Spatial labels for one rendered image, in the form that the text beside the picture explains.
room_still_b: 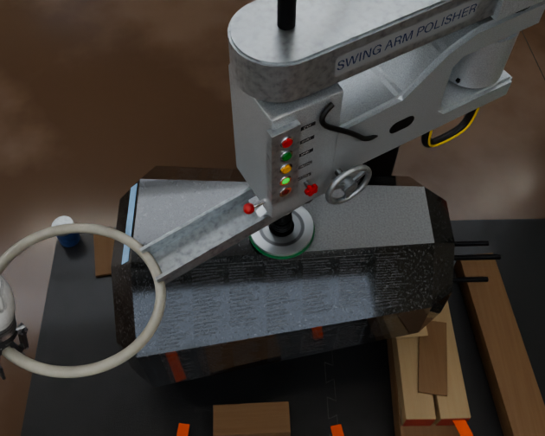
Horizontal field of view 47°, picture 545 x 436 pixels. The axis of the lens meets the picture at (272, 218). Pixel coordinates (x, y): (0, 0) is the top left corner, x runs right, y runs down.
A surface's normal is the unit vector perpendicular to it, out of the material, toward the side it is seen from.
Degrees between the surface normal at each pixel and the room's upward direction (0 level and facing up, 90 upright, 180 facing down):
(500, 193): 0
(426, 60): 40
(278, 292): 45
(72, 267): 0
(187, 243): 8
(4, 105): 0
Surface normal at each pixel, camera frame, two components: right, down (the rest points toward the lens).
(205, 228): -0.12, -0.47
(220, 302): 0.05, 0.22
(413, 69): -0.55, -0.14
